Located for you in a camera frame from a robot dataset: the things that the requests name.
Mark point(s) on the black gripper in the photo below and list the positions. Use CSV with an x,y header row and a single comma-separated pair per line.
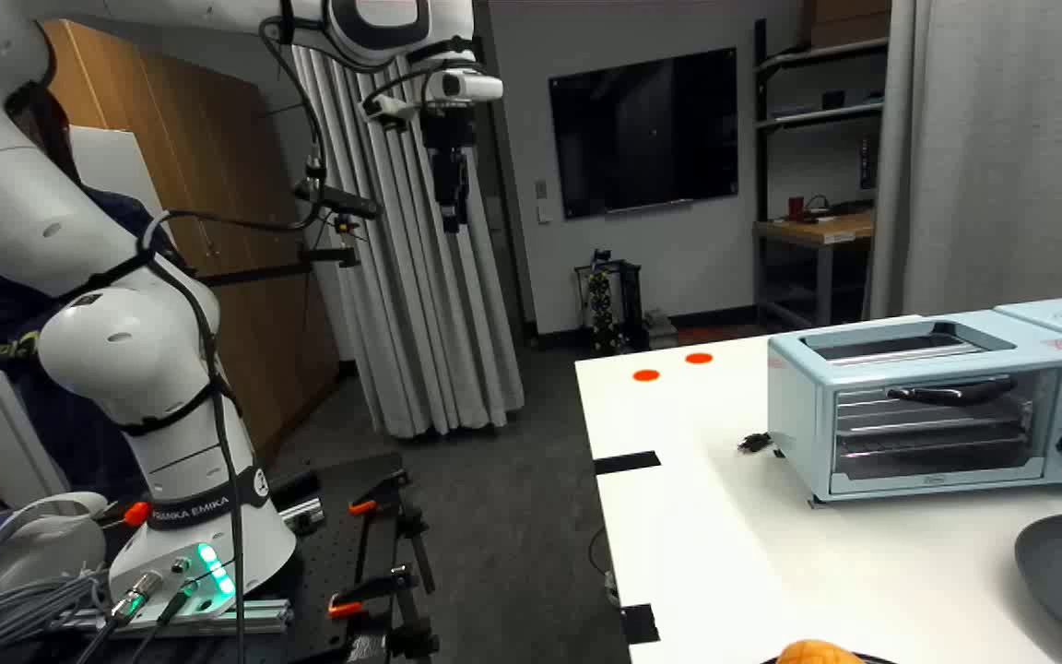
x,y
447,148

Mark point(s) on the small orange food item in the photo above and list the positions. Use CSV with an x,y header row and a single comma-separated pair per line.
x,y
816,655

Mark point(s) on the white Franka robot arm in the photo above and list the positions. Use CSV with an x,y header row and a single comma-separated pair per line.
x,y
127,345

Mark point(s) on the white pleated curtain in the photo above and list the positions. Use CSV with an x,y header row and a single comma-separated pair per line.
x,y
434,333

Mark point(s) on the black grey floor machine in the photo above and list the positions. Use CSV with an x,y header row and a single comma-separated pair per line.
x,y
609,303

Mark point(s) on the wooden cabinet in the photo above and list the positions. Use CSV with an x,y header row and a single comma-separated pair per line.
x,y
223,148

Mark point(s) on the flat orange disc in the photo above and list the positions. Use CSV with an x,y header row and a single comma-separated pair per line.
x,y
646,372
699,359

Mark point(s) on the black clamp orange tip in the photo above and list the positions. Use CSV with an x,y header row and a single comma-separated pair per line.
x,y
371,589
402,521

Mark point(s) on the wooden side table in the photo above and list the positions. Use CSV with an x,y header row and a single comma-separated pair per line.
x,y
818,228

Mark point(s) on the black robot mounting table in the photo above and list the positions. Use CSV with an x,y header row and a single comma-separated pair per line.
x,y
311,553

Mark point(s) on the black shelf unit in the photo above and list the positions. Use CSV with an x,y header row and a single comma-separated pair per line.
x,y
818,116

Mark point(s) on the small black object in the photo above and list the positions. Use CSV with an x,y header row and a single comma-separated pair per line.
x,y
754,439

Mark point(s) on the brown cardboard box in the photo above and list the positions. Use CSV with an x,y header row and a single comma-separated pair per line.
x,y
848,23

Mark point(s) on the light blue toaster oven appliance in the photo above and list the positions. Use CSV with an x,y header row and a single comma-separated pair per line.
x,y
922,418

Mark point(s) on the white rounded device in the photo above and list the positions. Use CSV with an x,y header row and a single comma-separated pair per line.
x,y
51,538

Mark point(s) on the grey fabric curtain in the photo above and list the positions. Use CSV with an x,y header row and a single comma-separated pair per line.
x,y
1022,121

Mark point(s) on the white wall switch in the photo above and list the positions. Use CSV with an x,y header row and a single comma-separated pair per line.
x,y
545,206

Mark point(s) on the black camera on stand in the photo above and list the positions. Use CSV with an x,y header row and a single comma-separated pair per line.
x,y
338,200

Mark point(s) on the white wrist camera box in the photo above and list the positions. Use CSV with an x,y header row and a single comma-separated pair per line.
x,y
461,84

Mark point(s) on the black wall screen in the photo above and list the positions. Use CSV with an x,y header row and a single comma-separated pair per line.
x,y
646,129

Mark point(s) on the black table edge bracket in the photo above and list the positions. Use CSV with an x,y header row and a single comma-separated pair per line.
x,y
625,462
639,621

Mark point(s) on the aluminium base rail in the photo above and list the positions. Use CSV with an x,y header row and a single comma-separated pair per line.
x,y
247,613

